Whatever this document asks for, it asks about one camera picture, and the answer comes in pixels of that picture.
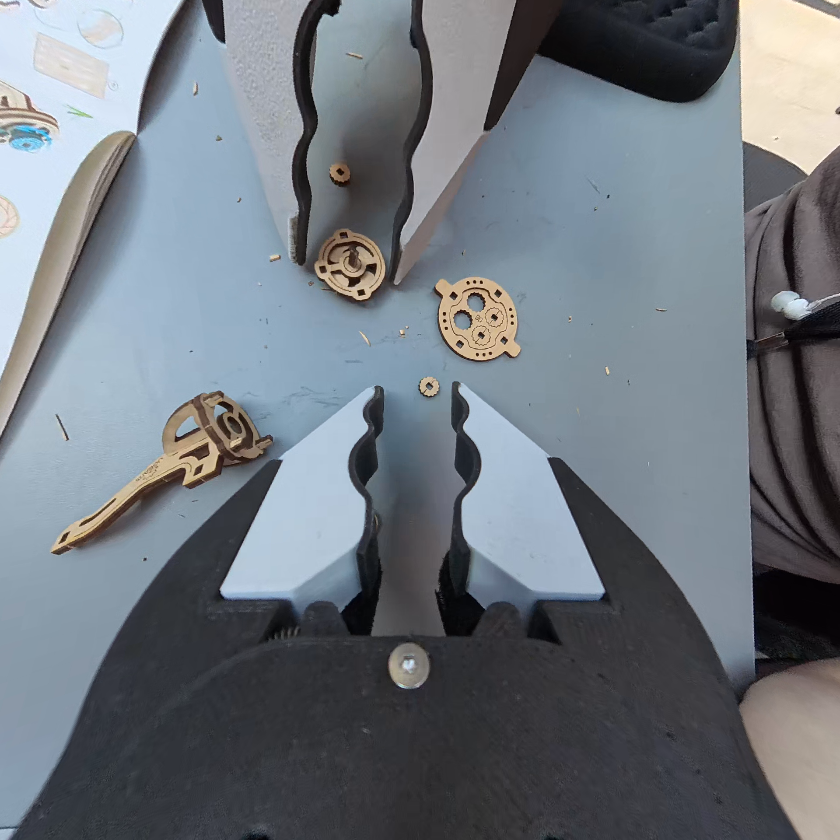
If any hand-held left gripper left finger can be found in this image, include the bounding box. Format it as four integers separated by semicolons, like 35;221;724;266
220;385;385;602

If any key-shaped wooden model assembly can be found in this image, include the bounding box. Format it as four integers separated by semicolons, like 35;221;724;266
50;391;274;556

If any round wooden hub assembly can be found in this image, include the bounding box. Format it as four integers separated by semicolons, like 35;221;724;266
314;227;387;303

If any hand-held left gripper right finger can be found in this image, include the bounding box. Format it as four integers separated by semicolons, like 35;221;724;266
445;381;605;602

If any person's bare leg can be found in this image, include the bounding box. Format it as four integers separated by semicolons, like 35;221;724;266
739;658;840;840

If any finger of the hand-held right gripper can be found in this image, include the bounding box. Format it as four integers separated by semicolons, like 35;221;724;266
222;0;343;267
391;0;565;286

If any drawstring with white tip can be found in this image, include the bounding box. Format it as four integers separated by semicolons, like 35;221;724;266
753;290;840;350

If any flat round wooden gear plate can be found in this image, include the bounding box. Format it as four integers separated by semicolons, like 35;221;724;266
434;275;523;361

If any illustrated instruction booklet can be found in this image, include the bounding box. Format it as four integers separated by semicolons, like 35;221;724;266
0;0;189;435

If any person's grey-brown garment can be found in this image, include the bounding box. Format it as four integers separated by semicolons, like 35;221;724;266
744;143;840;581

